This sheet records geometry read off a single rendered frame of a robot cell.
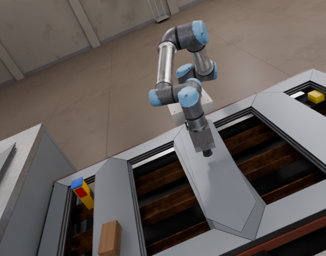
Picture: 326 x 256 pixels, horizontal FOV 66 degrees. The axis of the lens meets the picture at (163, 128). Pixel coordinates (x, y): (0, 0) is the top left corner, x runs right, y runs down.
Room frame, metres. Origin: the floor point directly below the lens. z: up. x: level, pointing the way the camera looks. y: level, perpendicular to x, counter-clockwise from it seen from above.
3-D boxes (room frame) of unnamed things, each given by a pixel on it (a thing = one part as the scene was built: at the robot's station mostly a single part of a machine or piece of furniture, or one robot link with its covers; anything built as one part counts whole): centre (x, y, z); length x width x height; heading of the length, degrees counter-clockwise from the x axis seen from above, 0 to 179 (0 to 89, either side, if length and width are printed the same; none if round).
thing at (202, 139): (0.82, -0.13, 0.98); 0.10 x 0.09 x 0.16; 167
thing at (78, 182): (1.01, 0.50, 0.88); 0.06 x 0.06 x 0.02; 0
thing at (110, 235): (0.62, 0.34, 0.87); 0.12 x 0.06 x 0.05; 171
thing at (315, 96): (1.00, -0.77, 0.79); 0.06 x 0.05 x 0.04; 0
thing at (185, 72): (1.57, -0.29, 0.94); 0.13 x 0.12 x 0.14; 68
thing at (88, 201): (1.01, 0.50, 0.78); 0.05 x 0.05 x 0.19; 0
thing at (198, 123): (0.83, -0.13, 1.06); 0.08 x 0.08 x 0.05
